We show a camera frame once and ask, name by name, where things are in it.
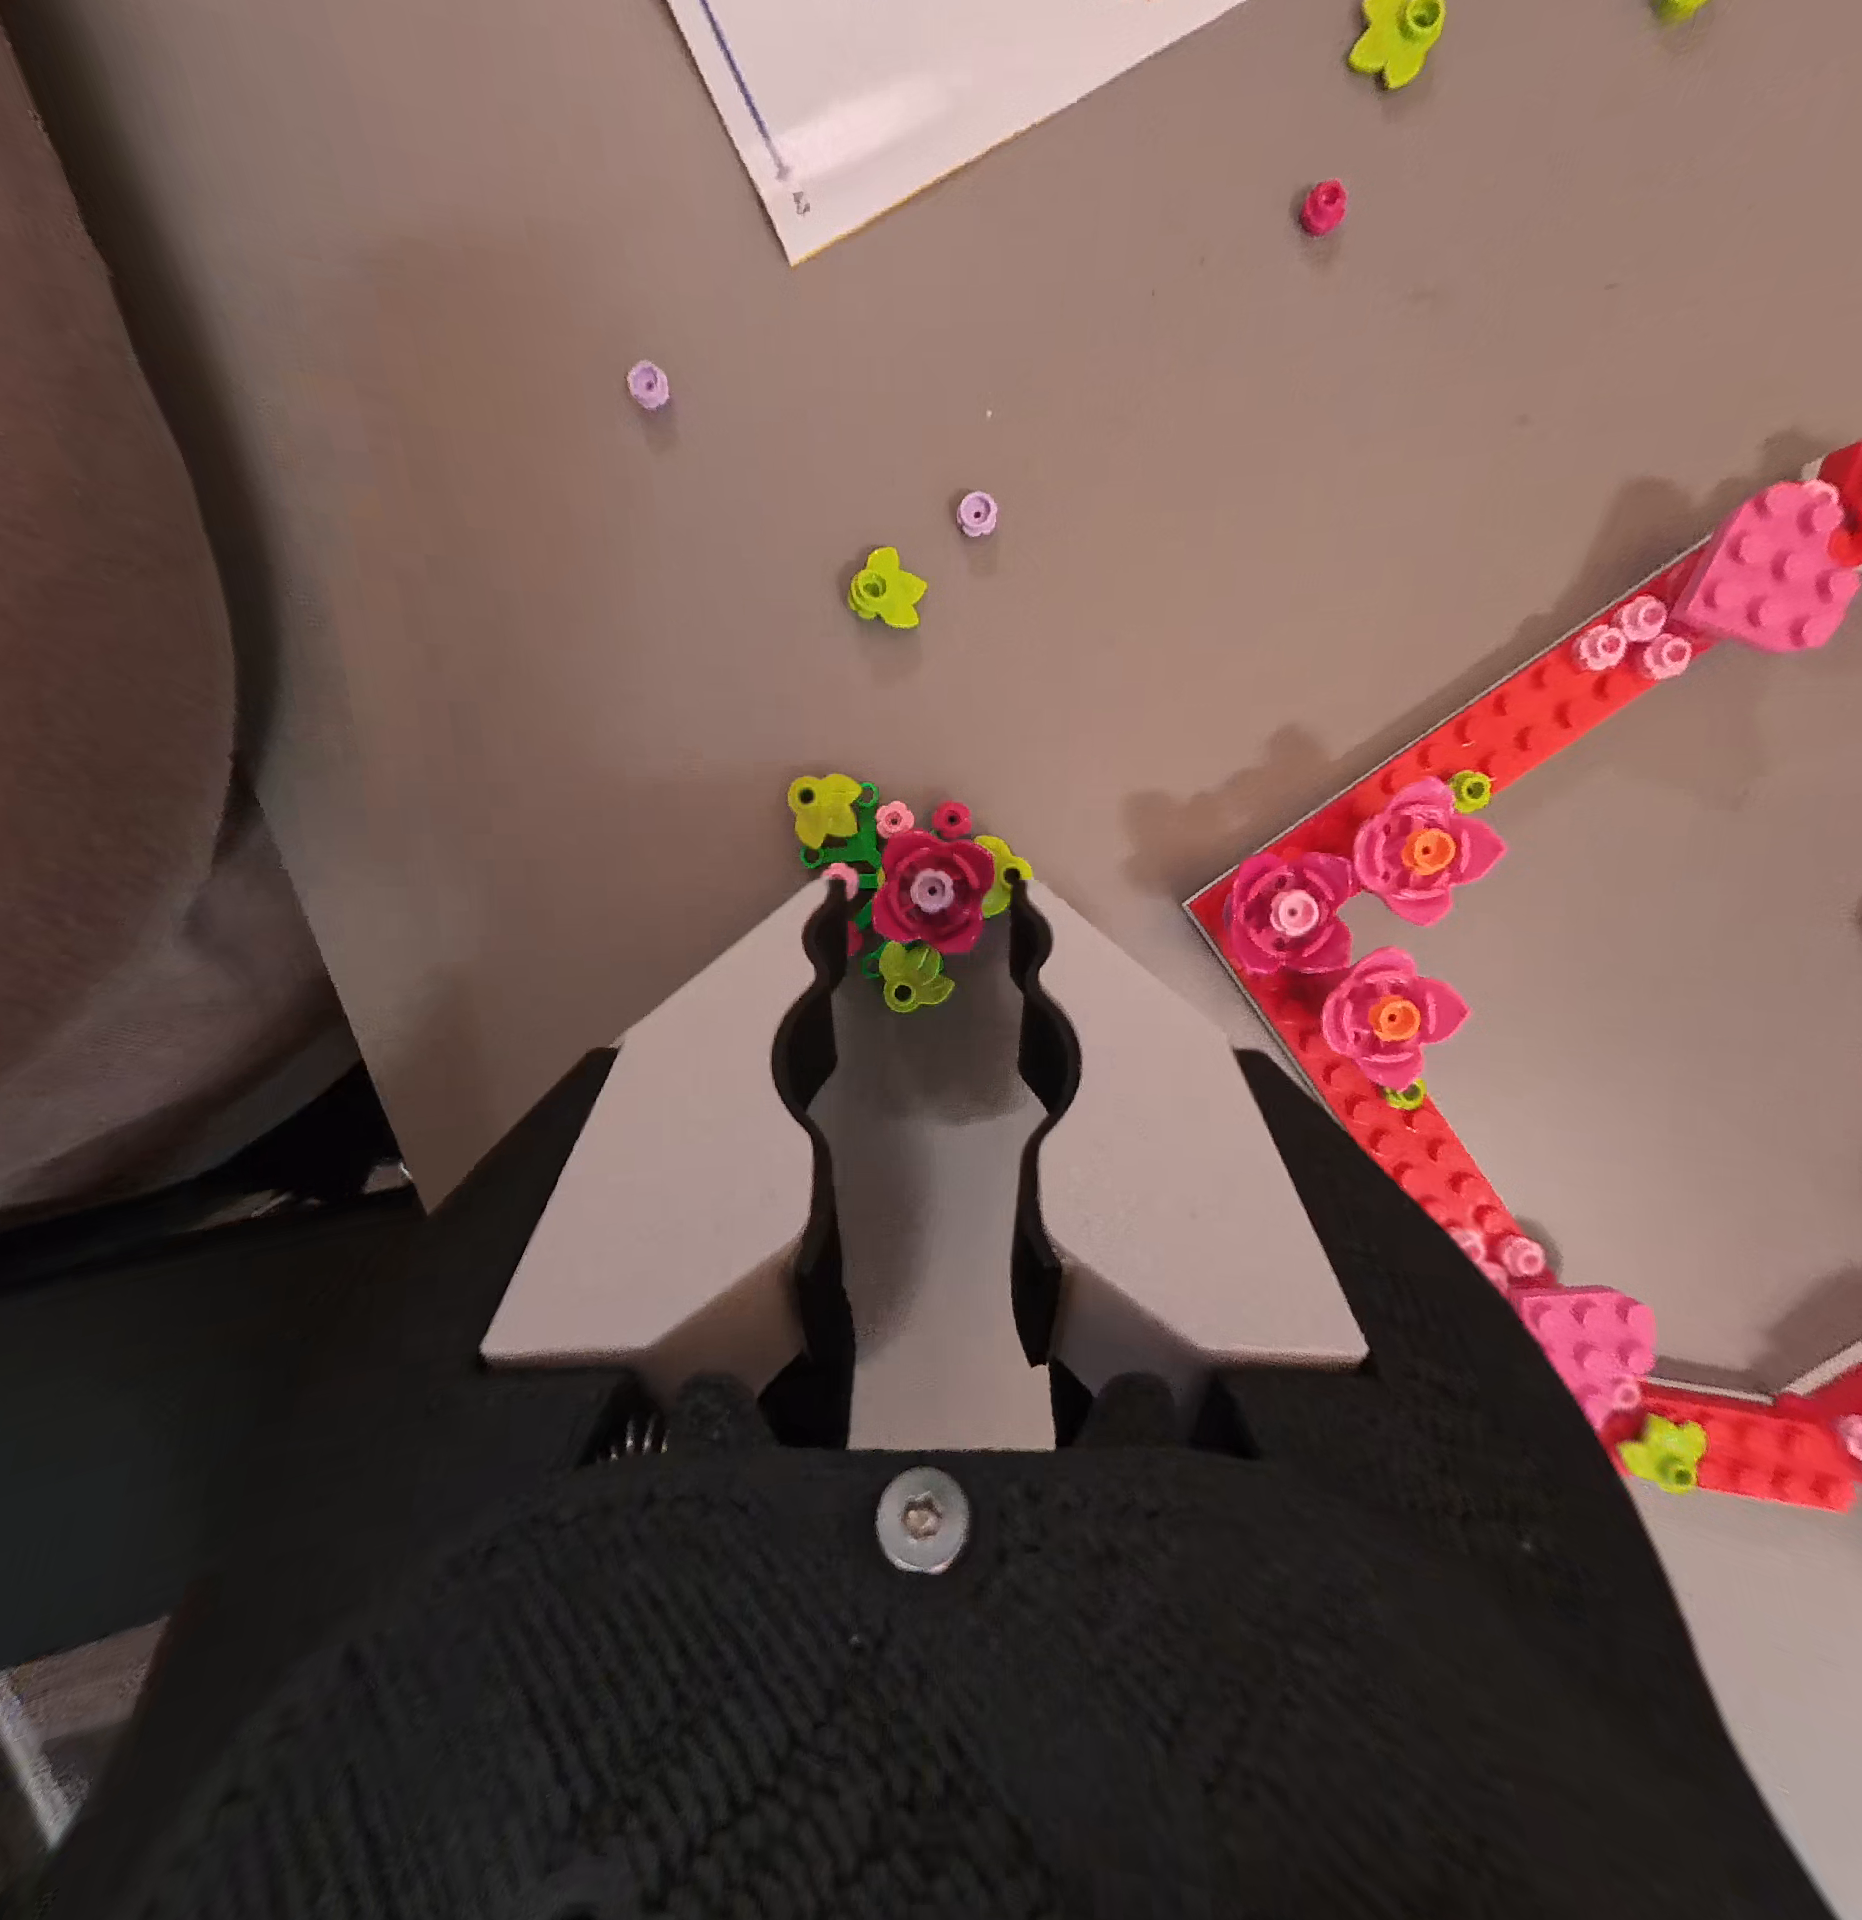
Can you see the dark cloth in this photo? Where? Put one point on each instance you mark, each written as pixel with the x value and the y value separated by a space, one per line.
pixel 150 1426

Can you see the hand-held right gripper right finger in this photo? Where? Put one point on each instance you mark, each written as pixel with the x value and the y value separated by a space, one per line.
pixel 1185 1199

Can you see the red lego frame with roses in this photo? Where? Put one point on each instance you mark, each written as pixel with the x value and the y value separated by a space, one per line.
pixel 1487 725

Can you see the lego instruction booklet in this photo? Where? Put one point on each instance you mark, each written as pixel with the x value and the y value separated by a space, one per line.
pixel 900 91

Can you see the brown cloth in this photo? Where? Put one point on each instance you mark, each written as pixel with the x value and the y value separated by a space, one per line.
pixel 76 601

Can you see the lavender lego flower stud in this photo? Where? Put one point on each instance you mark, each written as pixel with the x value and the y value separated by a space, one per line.
pixel 649 386
pixel 977 515

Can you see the lego flower cluster with rose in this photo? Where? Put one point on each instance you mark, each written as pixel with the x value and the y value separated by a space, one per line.
pixel 931 893

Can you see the magenta lego flower stud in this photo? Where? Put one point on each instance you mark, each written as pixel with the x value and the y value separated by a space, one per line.
pixel 1320 207

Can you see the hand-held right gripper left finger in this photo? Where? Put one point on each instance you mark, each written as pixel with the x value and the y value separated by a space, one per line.
pixel 661 1187

